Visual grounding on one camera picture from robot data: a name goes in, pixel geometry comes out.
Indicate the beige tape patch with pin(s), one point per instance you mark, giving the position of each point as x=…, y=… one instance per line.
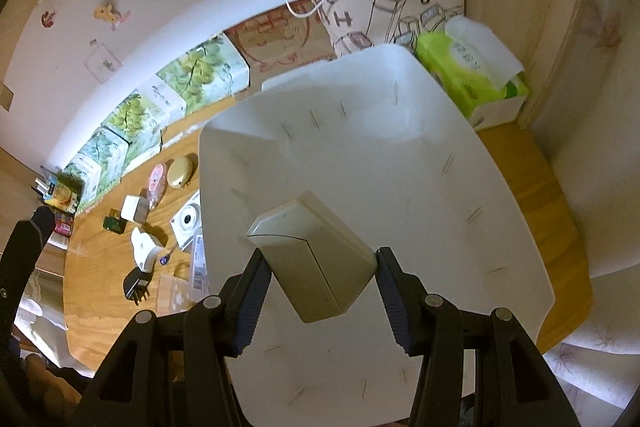
x=6, y=97

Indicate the brown cardboard panel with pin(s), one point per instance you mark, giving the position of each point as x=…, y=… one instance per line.
x=280, y=37

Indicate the round beige compact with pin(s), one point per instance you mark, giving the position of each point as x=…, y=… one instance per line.
x=182, y=171

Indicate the cluster of small bottles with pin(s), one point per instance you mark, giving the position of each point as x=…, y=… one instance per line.
x=60, y=202

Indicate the white instant camera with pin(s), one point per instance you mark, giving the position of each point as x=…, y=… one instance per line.
x=186, y=222

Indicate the yellow pony wall sticker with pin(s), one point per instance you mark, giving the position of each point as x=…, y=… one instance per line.
x=107, y=13

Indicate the white plastic storage bin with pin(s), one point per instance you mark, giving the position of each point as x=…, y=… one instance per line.
x=380, y=167

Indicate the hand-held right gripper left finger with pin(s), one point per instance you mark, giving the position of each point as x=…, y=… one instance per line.
x=252, y=302

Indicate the green perfume bottle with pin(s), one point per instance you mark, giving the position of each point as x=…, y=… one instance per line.
x=113, y=223

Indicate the printed beige fabric bag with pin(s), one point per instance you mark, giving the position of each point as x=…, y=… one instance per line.
x=400, y=2

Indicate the red wall sticker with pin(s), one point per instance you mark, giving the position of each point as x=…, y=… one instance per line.
x=48, y=19

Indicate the black plug adapter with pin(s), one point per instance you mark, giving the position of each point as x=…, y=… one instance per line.
x=136, y=284

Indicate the pink square wall note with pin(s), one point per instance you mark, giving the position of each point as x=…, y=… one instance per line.
x=102, y=63

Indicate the white charger cube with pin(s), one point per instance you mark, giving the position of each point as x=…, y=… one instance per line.
x=134, y=208

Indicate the beige rectangular box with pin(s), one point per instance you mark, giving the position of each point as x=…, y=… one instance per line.
x=315, y=257

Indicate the green tissue pack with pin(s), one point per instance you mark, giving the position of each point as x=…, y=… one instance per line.
x=460, y=72

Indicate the white wall adapter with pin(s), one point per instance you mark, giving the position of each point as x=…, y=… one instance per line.
x=146, y=249

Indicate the clear plastic cup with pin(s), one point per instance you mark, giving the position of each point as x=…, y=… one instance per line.
x=175, y=294

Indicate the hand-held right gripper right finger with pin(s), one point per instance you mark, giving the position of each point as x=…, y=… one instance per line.
x=395, y=304

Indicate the grape print box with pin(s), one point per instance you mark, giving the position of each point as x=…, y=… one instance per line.
x=140, y=112
x=205, y=72
x=97, y=162

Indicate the floral white curtain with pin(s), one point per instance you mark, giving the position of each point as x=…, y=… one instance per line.
x=610, y=157

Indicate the pink round jar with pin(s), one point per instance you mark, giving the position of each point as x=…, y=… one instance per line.
x=157, y=182

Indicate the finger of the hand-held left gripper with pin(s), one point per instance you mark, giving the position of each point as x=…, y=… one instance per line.
x=25, y=252

